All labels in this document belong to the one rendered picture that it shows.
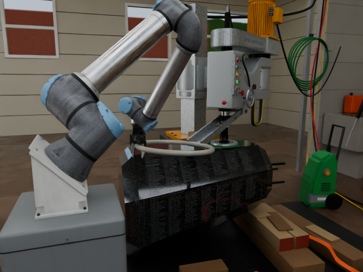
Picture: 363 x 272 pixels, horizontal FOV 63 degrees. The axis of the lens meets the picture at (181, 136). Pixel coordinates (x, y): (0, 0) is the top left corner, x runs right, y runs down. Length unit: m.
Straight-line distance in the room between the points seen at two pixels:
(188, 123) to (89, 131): 2.01
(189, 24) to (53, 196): 0.88
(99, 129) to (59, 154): 0.17
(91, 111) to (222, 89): 1.28
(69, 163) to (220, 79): 1.42
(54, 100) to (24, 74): 7.08
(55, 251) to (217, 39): 1.70
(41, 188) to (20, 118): 7.25
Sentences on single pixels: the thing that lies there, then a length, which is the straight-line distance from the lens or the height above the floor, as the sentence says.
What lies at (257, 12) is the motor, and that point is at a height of 1.92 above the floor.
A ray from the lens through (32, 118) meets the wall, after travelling 8.32.
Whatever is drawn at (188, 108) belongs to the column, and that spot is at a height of 1.05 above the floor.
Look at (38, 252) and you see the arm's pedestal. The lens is 1.14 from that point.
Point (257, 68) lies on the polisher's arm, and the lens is 2.65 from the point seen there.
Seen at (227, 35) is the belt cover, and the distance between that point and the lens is 2.23.
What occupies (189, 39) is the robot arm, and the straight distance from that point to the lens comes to 1.36.
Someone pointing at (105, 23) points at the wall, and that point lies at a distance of 8.34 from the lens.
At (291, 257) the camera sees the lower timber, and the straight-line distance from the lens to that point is 2.30.
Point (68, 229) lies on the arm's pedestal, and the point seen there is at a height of 0.84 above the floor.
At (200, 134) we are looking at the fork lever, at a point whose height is 0.94.
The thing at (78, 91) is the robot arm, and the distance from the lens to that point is 1.21.
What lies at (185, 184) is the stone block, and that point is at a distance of 2.03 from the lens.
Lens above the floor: 1.32
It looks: 10 degrees down
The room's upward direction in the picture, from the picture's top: straight up
